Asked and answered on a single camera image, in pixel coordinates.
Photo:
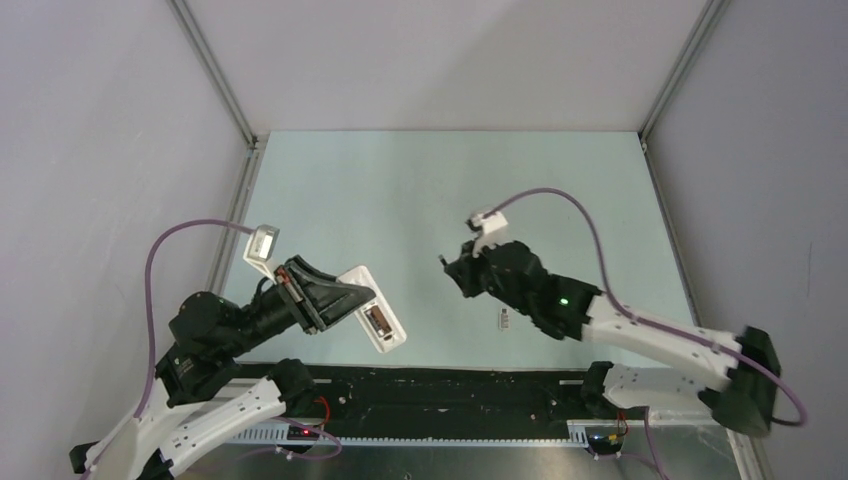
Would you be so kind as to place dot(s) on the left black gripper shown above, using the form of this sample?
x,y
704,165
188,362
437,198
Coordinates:
x,y
325,299

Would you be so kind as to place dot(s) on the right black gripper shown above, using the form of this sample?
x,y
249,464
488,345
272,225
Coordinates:
x,y
463,278

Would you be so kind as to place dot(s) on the white remote control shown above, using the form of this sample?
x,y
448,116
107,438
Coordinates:
x,y
361,276

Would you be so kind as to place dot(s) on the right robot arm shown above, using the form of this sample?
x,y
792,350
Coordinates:
x,y
728,376

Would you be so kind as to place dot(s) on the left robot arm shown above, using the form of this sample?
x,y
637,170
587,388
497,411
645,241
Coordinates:
x,y
165,438

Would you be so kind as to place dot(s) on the left electronics board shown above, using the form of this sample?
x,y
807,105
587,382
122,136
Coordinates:
x,y
306,433

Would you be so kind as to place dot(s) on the electronics board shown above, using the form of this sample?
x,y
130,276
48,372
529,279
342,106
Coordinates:
x,y
306,433
605,445

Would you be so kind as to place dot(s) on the right electronics board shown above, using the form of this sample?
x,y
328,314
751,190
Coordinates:
x,y
605,445

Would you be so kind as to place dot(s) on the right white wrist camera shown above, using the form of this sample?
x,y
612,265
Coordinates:
x,y
490,229

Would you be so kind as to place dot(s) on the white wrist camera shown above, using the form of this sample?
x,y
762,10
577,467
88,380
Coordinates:
x,y
259,249
490,229

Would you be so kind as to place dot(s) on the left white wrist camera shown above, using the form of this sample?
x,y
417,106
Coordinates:
x,y
259,249

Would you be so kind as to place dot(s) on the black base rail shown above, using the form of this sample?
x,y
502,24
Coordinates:
x,y
358,402

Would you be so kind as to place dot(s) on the left aluminium frame post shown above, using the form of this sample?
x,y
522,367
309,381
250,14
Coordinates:
x,y
206,57

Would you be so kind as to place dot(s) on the aluminium frame post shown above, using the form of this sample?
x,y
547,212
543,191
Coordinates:
x,y
206,57
697,39

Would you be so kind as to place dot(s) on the grey slotted cable duct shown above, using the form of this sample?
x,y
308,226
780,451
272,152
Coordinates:
x,y
274,434

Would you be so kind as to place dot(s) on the right aluminium frame post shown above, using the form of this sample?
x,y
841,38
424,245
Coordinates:
x,y
697,39

